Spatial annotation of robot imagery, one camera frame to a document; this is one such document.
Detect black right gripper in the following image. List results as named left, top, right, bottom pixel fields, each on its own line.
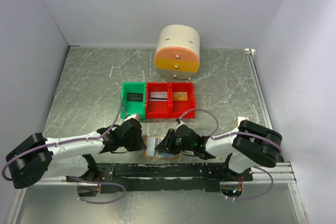
left=155, top=129, right=194, bottom=155

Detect tan leather card holder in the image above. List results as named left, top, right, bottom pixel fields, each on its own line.
left=143, top=136, right=178, bottom=159

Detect silver striped card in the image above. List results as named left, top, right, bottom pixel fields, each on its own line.
left=149, top=91, right=168, bottom=102
left=145, top=136, right=162, bottom=158

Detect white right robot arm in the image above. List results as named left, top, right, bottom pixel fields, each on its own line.
left=155, top=120, right=282, bottom=181

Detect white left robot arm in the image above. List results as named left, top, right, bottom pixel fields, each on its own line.
left=2, top=118, right=146, bottom=189

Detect black card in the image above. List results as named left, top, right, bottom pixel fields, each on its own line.
left=127, top=92, right=143, bottom=103

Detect gold VIP card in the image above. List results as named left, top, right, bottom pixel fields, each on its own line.
left=173, top=92, right=188, bottom=101

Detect red bin with gold card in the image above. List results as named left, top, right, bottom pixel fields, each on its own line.
left=171, top=82, right=196, bottom=118

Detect red bin with silver card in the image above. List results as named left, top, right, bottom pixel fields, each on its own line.
left=145, top=82, right=172, bottom=119

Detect white red card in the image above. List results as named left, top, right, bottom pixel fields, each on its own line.
left=237, top=116, right=249, bottom=126

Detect green plastic bin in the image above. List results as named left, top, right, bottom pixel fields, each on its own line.
left=120, top=82, right=146, bottom=119

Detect round three-drawer mini cabinet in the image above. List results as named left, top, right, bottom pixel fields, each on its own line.
left=154, top=25, right=200, bottom=80

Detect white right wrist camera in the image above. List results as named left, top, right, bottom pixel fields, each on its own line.
left=176, top=118, right=185, bottom=128

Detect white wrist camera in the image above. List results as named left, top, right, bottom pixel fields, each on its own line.
left=176, top=118, right=185, bottom=128
left=125, top=113, right=141, bottom=122

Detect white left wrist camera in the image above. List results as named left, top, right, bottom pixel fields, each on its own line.
left=125, top=113, right=141, bottom=122

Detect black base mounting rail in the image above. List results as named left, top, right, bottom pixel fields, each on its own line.
left=77, top=163, right=253, bottom=192

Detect aluminium frame rail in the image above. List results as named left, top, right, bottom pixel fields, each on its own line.
left=244, top=48, right=297, bottom=184

